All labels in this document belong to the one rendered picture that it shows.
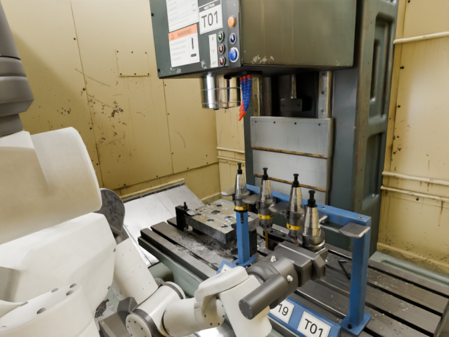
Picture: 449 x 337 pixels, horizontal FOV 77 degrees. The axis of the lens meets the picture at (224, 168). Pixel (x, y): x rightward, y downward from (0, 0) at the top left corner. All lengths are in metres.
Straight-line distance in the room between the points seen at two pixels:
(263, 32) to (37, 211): 0.75
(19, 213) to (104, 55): 1.85
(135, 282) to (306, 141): 1.01
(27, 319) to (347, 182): 1.34
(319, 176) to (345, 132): 0.24
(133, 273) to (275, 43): 0.72
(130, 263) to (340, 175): 1.03
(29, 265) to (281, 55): 0.78
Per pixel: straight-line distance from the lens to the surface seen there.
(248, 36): 0.82
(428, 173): 1.69
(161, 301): 0.74
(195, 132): 2.34
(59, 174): 0.21
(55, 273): 0.47
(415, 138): 1.67
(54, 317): 0.21
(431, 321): 1.08
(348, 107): 1.37
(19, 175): 0.20
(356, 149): 1.39
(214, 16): 0.88
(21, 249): 0.47
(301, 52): 1.01
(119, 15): 2.13
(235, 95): 1.11
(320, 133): 1.39
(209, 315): 0.63
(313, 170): 1.45
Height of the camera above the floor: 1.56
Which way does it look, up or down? 15 degrees down
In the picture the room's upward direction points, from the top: 4 degrees counter-clockwise
